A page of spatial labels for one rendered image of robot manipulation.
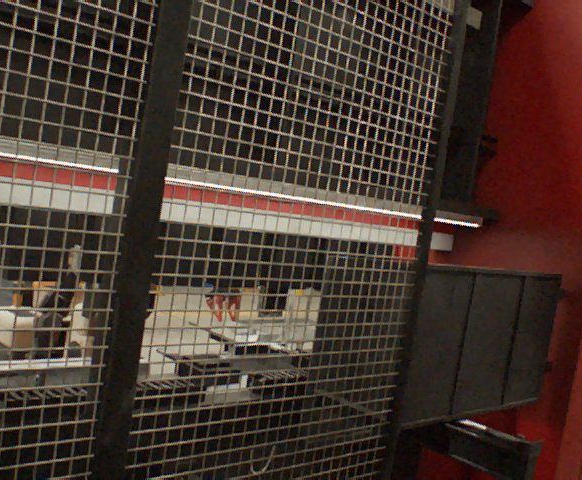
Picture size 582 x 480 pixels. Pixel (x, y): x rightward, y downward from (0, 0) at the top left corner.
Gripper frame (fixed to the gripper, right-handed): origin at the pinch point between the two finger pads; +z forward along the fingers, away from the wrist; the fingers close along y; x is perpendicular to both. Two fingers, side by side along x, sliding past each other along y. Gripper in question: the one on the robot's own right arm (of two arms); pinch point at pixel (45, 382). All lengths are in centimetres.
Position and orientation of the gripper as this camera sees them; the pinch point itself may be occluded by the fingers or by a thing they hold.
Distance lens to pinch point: 231.0
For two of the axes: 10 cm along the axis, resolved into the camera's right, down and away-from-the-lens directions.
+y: 8.2, -1.1, -5.6
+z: 0.7, 9.9, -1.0
